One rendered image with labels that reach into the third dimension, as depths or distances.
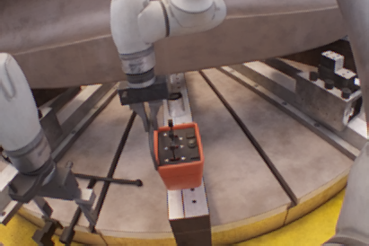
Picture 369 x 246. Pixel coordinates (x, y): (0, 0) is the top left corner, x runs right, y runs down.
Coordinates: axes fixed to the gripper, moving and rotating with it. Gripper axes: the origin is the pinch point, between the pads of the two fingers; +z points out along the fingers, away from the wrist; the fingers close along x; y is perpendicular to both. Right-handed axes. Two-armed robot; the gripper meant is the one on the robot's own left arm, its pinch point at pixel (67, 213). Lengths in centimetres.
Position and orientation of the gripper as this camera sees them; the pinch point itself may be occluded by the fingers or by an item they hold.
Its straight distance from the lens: 64.0
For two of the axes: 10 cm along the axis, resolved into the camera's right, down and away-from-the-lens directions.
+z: 1.2, 8.4, 5.3
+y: 0.7, -5.4, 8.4
